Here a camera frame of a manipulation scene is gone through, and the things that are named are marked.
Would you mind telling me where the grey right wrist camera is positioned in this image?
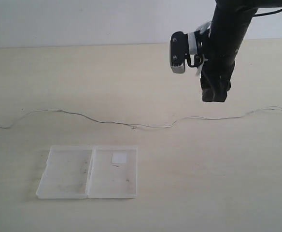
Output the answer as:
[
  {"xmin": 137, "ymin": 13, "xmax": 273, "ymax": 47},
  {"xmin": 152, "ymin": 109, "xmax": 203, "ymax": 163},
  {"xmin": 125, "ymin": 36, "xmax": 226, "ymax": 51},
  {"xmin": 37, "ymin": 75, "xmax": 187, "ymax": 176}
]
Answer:
[{"xmin": 169, "ymin": 31, "xmax": 188, "ymax": 74}]

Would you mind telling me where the white paper label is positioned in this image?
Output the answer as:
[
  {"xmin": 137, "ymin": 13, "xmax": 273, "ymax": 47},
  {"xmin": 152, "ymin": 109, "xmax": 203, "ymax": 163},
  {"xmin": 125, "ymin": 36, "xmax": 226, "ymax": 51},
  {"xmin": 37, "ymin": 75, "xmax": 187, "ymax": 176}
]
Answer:
[{"xmin": 112, "ymin": 153, "xmax": 127, "ymax": 164}]

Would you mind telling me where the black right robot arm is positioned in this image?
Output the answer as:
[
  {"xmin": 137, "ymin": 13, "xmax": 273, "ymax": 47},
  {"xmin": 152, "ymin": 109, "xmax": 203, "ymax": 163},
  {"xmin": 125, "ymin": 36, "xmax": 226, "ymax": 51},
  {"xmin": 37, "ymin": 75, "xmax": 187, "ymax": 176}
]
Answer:
[{"xmin": 200, "ymin": 0, "xmax": 257, "ymax": 102}]

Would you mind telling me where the clear plastic storage case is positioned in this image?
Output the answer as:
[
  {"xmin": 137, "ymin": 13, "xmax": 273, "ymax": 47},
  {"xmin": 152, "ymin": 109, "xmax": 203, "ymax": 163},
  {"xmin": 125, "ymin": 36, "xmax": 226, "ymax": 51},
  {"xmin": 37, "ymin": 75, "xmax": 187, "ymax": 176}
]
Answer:
[{"xmin": 36, "ymin": 145, "xmax": 138, "ymax": 199}]

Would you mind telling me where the white earphone cable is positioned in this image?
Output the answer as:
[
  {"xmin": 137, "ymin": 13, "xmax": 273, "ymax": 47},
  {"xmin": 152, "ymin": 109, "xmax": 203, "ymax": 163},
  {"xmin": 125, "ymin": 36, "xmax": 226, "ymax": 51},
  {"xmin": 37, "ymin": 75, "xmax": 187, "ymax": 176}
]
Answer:
[{"xmin": 0, "ymin": 106, "xmax": 282, "ymax": 130}]

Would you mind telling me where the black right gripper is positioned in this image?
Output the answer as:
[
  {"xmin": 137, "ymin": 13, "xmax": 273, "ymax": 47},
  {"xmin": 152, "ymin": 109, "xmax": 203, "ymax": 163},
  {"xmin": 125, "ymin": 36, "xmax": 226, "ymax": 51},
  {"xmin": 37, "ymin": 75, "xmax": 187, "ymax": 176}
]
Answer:
[{"xmin": 200, "ymin": 55, "xmax": 235, "ymax": 102}]

